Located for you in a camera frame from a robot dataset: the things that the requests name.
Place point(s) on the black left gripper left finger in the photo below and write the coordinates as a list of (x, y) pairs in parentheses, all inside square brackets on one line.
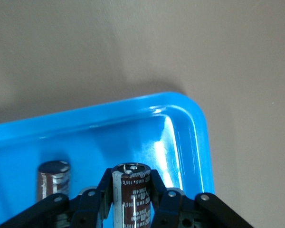
[(90, 209)]

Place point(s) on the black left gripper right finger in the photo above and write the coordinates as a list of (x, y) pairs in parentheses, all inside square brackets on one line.
[(173, 209)]

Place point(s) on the brown electrolytic capacitor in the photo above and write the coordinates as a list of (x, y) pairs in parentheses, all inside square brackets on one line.
[(52, 175), (133, 190)]

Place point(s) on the blue plastic tray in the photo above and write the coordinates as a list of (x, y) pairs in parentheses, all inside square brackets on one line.
[(85, 133)]

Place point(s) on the brown table mat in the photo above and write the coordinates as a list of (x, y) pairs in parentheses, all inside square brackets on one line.
[(61, 47)]

